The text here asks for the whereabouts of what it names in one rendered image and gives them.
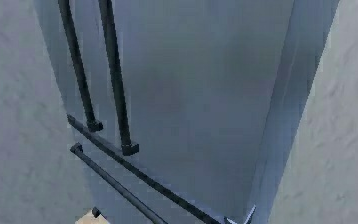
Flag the grey steel refrigerator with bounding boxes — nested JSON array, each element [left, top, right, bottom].
[[32, 0, 341, 224]]

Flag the black fridge door handle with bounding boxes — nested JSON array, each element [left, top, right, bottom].
[[57, 0, 104, 133], [97, 0, 140, 157]]

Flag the black fridge drawer handle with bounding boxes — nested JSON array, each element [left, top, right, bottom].
[[69, 142, 170, 224]]

